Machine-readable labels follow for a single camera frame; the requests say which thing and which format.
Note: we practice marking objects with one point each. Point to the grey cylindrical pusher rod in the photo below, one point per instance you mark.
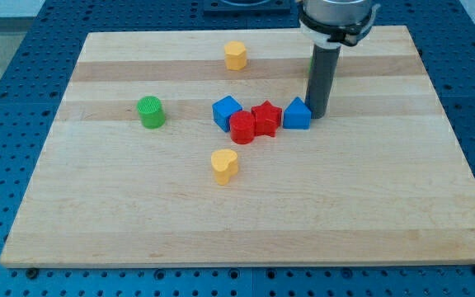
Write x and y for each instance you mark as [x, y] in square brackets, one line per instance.
[320, 83]

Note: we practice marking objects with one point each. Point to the green star block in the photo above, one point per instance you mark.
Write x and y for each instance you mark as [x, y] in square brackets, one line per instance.
[310, 66]

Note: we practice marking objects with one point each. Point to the blue triangle block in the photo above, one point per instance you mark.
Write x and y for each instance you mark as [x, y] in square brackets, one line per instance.
[297, 116]

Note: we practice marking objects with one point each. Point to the red star block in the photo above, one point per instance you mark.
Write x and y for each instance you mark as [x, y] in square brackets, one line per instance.
[267, 118]

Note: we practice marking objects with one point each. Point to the yellow hexagon block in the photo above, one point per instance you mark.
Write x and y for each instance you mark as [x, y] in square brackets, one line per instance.
[235, 54]

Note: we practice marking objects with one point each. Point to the red cylinder block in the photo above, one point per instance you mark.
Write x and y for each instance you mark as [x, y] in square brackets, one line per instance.
[242, 127]

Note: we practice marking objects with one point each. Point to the blue cube block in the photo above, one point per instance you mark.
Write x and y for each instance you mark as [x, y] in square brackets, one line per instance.
[223, 109]

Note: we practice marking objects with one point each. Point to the yellow heart block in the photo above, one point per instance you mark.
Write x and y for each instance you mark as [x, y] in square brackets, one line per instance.
[225, 164]

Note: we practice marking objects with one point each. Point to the wooden board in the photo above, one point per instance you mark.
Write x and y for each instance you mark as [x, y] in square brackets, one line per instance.
[379, 181]

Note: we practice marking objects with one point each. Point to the green cylinder block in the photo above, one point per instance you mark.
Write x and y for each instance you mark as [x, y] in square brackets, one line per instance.
[150, 112]

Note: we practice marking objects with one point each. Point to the dark blue base plate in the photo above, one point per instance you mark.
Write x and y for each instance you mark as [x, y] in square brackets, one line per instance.
[217, 7]

